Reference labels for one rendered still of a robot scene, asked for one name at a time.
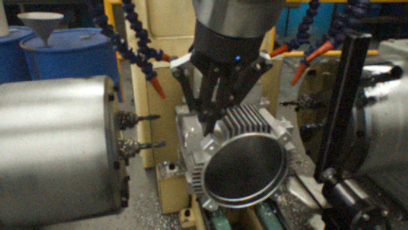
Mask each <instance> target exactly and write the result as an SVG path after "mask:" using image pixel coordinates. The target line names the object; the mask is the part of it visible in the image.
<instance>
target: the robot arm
mask: <svg viewBox="0 0 408 230"><path fill-rule="evenodd" d="M285 3H286V0H192V5H193V8H194V11H195V15H196V23H195V35H194V41H193V43H192V45H191V46H190V47H189V49H188V54H187V55H185V56H183V57H181V58H179V57H178V56H176V55H174V56H171V57H170V58H169V63H170V70H171V74H172V77H174V78H175V79H176V80H178V81H179V82H180V84H181V88H182V92H183V94H184V98H185V101H186V103H187V107H188V109H189V112H190V113H195V112H197V120H198V122H200V124H201V128H202V131H203V137H206V136H208V135H209V134H212V135H213V131H214V128H215V125H216V121H221V120H222V117H223V116H226V115H228V113H227V108H228V107H230V106H231V108H237V107H238V106H240V104H241V103H242V102H243V100H244V98H245V97H246V96H247V94H248V93H249V92H250V91H251V90H252V89H253V87H254V86H255V84H256V83H257V81H258V80H259V78H261V76H263V75H264V74H265V73H267V72H268V71H269V70H270V69H271V68H272V67H273V64H272V62H271V59H270V56H269V52H268V51H267V50H265V49H264V50H262V51H259V50H260V48H261V45H262V42H263V40H264V38H265V35H266V33H267V32H268V31H270V30H271V29H272V28H274V27H275V25H276V24H277V23H278V21H279V17H280V16H281V13H282V10H283V7H284V6H285ZM192 64H193V65H194V66H195V67H196V68H197V69H198V71H199V72H200V73H201V74H202V78H201V83H200V91H199V95H198V96H197V98H195V94H194V91H193V89H192V84H191V81H190V78H189V72H190V71H191V67H190V66H191V65H192ZM241 72H242V73H241ZM240 73H241V74H240ZM219 77H220V79H219ZM218 79H219V84H218V87H217V91H216V96H215V98H213V91H214V87H216V85H217V82H218ZM215 99H216V101H215Z"/></svg>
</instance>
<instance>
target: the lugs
mask: <svg viewBox="0 0 408 230"><path fill-rule="evenodd" d="M182 101H183V103H184V104H187V103H186V101H185V98H184V96H183V97H182ZM272 134H273V135H274V136H275V137H276V138H277V139H278V140H279V141H280V142H281V143H282V144H283V145H286V144H287V143H288V142H289V141H290V140H291V139H292V138H293V137H292V135H290V134H289V133H288V132H287V131H286V130H285V128H284V127H283V126H282V125H280V124H279V125H278V126H277V127H276V128H275V129H274V130H273V131H272ZM200 146H201V148H202V150H203V151H205V152H206V153H207V154H209V155H211V156H212V155H213V153H214V152H215V151H217V150H218V149H219V148H220V147H221V144H220V142H219V139H218V138H216V137H215V136H213V135H212V134H209V135H208V136H206V137H205V138H204V139H203V140H202V141H201V142H200ZM282 193H283V191H282V189H281V188H280V187H279V188H278V189H276V190H275V191H274V192H273V193H272V194H271V195H269V196H268V197H269V198H270V199H271V200H273V201H275V200H276V199H277V198H278V197H279V196H281V194H282ZM200 201H201V204H202V206H203V207H204V208H206V209H207V210H210V211H211V212H213V210H214V209H216V208H217V207H218V206H219V205H217V204H215V203H214V202H213V201H211V200H210V199H209V198H207V196H204V197H201V198H200Z"/></svg>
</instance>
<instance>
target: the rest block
mask: <svg viewBox="0 0 408 230"><path fill-rule="evenodd" d="M174 163H175V162H174ZM174 163H173V164H168V169H169V170H174V169H175V164H174ZM158 166H159V165H158V164H157V166H156V172H157V186H158V193H159V201H160V210H161V214H162V213H163V214H167V213H174V212H179V210H183V209H187V208H190V206H189V194H188V193H187V189H186V186H185V175H184V173H183V172H182V173H183V174H182V175H177V176H176V175H174V177H173V175H172V176H170V177H168V176H169V175H168V174H166V173H165V172H163V173H161V172H160V171H161V169H159V167H161V166H162V165H161V166H159V167H158ZM157 168H158V169H157ZM158 170H159V171H158ZM159 172H160V174H161V175H162V174H164V173H165V174H166V177H164V178H160V176H161V175H159ZM180 174H181V173H180ZM158 176H159V178H158Z"/></svg>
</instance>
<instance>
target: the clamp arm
mask: <svg viewBox="0 0 408 230"><path fill-rule="evenodd" d="M371 37H372V36H371V35H370V34H367V33H363V32H362V33H347V34H345V38H344V41H343V44H342V48H341V53H340V61H339V65H338V69H337V74H336V77H335V80H334V86H333V89H332V93H331V101H330V104H329V110H328V114H327V117H326V122H325V125H324V129H323V135H322V136H321V147H320V149H319V153H318V158H317V162H316V165H315V171H314V174H313V178H314V180H315V181H316V182H317V183H318V184H323V183H325V179H326V177H327V175H326V173H328V174H331V173H336V169H337V164H338V161H339V159H340V154H341V151H342V145H343V141H344V139H345V134H346V132H347V128H348V124H349V121H350V117H351V114H352V110H353V104H354V101H355V98H356V94H357V91H358V86H359V84H360V81H361V76H362V71H363V68H364V64H365V60H366V56H367V53H368V50H369V46H370V43H371V42H370V41H371ZM331 171H332V172H331ZM324 173H325V174H324ZM324 178H325V179H324Z"/></svg>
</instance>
